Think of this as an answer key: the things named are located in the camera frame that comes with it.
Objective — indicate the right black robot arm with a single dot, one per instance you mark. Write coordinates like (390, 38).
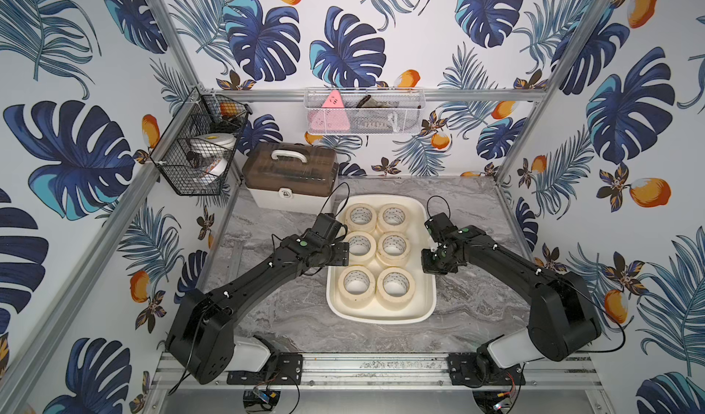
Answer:
(562, 318)

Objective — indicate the white mesh wall basket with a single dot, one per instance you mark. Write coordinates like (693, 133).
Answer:
(381, 111)

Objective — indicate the black wire basket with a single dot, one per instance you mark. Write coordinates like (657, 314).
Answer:
(200, 114)

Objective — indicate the white item in basket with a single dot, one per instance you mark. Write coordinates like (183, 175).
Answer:
(208, 155)

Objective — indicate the pink triangular item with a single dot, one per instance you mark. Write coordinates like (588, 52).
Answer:
(331, 117)

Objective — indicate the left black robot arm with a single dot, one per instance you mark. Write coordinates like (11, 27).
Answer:
(202, 335)

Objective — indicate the cream masking tape roll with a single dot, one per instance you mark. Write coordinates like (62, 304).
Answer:
(393, 218)
(356, 287)
(395, 288)
(393, 249)
(361, 218)
(362, 248)

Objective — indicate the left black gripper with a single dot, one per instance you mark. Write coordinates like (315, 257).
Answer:
(339, 253)

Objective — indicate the white plastic storage tray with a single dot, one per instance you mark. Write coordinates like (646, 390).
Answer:
(424, 301)

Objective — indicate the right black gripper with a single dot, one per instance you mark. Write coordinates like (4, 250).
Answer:
(426, 266)

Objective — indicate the brown lidded storage case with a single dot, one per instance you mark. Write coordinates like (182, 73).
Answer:
(291, 177)

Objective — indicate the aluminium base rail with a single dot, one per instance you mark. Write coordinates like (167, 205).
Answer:
(427, 371)

